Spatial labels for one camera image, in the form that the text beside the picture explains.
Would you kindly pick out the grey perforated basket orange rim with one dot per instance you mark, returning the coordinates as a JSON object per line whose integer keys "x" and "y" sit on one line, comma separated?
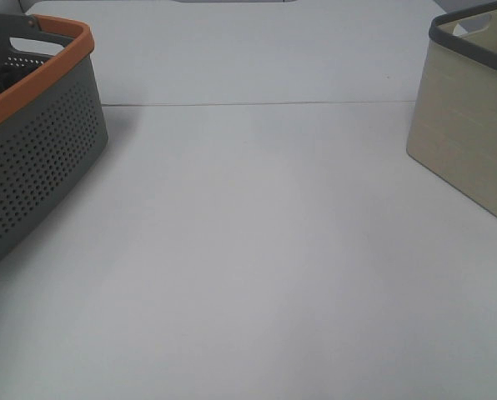
{"x": 52, "y": 127}

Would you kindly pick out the beige bin grey rim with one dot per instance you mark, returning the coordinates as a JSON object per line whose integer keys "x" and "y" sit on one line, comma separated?
{"x": 453, "y": 131}

